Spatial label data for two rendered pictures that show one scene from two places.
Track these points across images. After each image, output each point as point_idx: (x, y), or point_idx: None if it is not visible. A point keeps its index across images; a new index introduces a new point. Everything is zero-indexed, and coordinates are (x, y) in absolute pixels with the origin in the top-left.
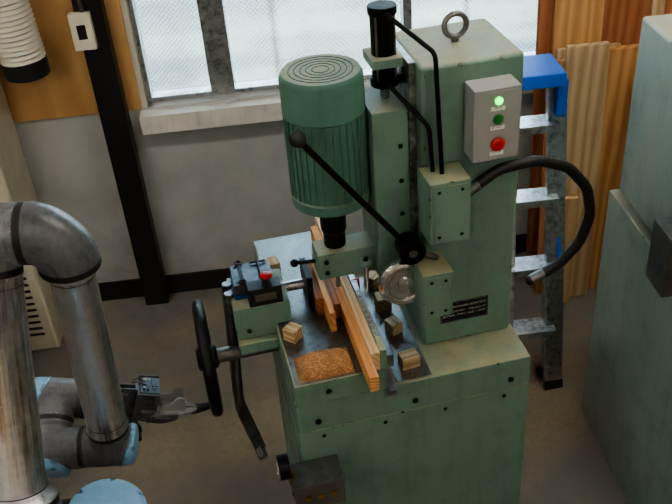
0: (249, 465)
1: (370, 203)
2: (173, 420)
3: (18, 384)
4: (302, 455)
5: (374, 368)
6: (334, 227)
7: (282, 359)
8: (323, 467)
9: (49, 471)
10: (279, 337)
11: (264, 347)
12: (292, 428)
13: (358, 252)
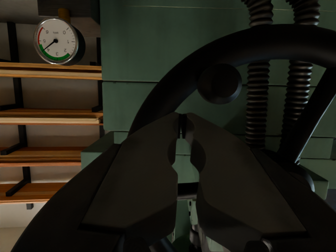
0: None
1: (189, 227)
2: (104, 154)
3: None
4: (100, 37)
5: None
6: (189, 235)
7: (183, 143)
8: (89, 32)
9: None
10: (180, 179)
11: (194, 168)
12: (182, 10)
13: (187, 201)
